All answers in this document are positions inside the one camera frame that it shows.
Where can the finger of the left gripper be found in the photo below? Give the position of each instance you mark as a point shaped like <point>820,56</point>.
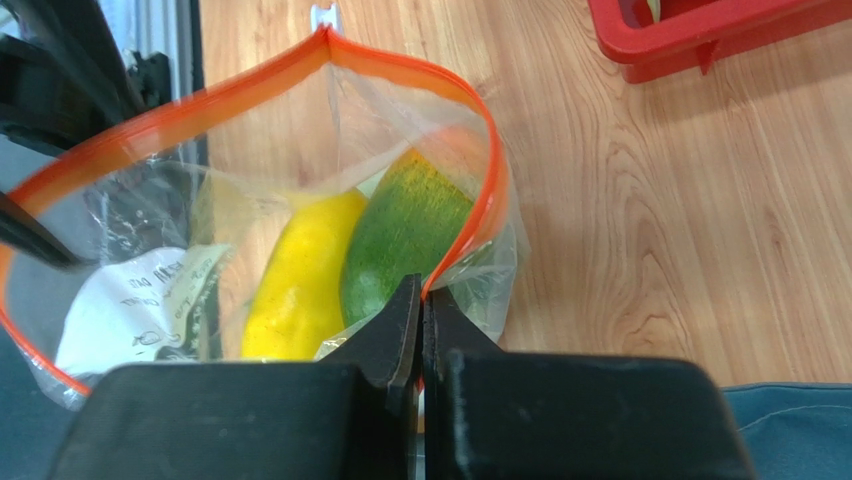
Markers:
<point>21,231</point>

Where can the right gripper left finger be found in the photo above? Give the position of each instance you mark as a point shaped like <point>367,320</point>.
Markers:
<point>351,415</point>

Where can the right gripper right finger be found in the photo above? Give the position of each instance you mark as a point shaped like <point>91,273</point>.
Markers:
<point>491,414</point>

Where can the yellow bell pepper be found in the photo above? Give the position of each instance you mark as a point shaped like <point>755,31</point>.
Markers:
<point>297,304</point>

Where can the clear zip top bag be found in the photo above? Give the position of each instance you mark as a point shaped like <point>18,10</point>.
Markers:
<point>176,212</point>

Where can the green orange mango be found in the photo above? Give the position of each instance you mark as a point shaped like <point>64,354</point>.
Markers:
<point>410,222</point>

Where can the plaid pillow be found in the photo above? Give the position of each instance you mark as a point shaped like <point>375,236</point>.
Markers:
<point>792,431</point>

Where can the red plastic bin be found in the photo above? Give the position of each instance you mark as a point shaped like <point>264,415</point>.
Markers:
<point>651,40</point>

